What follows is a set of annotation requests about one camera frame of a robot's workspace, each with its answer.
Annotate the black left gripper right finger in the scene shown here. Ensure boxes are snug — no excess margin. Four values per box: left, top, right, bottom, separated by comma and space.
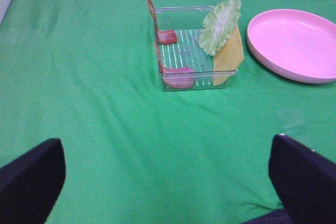
268, 134, 335, 223

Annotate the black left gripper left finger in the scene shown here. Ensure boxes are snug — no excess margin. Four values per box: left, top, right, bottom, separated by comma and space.
1, 138, 66, 223

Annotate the bacon strip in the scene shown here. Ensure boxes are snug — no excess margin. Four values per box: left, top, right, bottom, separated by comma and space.
154, 42, 195, 89
146, 0, 179, 46

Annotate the green lettuce leaf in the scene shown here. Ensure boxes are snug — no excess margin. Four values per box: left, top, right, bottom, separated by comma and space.
198, 0, 242, 56

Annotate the clear tape patch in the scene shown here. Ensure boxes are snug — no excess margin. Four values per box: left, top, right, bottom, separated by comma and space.
275, 108, 307, 138

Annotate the green tablecloth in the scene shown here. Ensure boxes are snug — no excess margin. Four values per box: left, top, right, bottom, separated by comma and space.
1, 0, 335, 223

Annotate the pink round plate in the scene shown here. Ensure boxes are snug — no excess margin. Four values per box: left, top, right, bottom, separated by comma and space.
247, 9, 335, 84

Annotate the yellow cheese slice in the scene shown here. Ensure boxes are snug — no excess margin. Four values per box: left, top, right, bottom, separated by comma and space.
213, 25, 244, 86

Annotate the clear left plastic container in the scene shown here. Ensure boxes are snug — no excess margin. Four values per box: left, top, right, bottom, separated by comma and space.
152, 6, 238, 91

